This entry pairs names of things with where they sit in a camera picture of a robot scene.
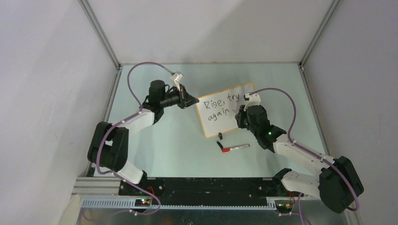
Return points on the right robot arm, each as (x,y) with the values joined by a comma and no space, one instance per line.
(332,180)

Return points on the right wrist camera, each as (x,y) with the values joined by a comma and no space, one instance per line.
(251,100)

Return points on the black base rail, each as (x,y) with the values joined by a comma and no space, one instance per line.
(218,192)

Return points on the red whiteboard marker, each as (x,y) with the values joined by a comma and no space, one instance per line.
(235,148)

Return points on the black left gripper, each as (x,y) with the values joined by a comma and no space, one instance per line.
(185,100)

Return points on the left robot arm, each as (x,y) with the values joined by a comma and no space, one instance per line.
(109,147)

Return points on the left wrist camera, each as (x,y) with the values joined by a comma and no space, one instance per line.
(175,78)

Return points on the controller board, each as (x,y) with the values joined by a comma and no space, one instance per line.
(285,208)
(142,202)

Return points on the right controller board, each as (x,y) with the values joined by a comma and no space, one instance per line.
(285,208)

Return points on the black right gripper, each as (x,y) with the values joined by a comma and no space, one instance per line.
(240,116)

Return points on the yellow framed whiteboard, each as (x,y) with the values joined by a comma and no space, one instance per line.
(214,110)

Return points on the left controller board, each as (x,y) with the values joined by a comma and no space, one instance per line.
(142,202)

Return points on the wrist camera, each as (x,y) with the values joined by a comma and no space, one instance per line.
(251,100)
(175,78)

